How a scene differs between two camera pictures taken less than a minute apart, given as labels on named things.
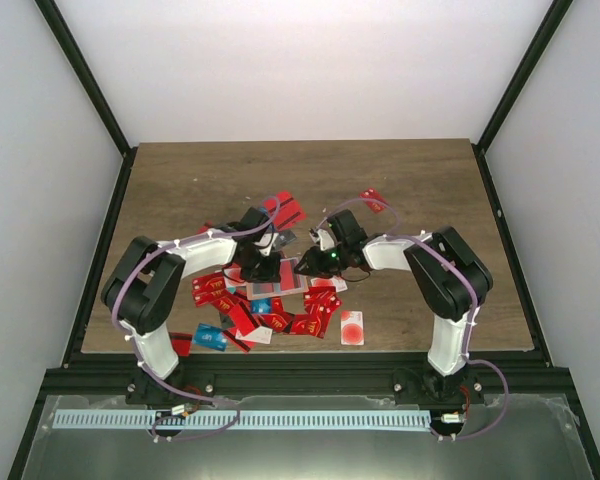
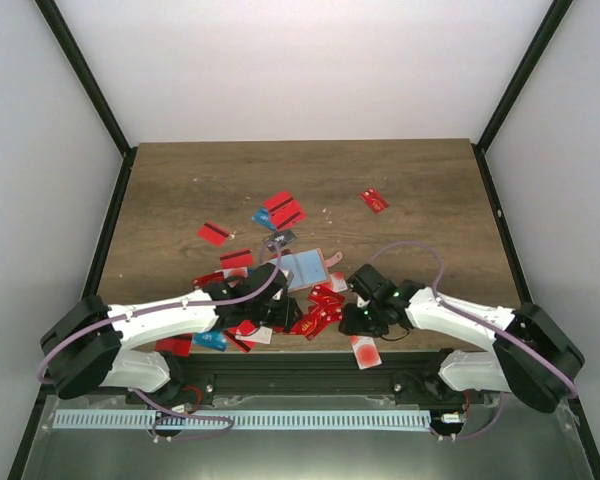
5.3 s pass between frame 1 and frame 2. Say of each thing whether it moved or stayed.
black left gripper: moved
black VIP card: stayed
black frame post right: stayed
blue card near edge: stayed
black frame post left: stayed
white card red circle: moved
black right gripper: moved
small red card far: stayed
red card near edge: stayed
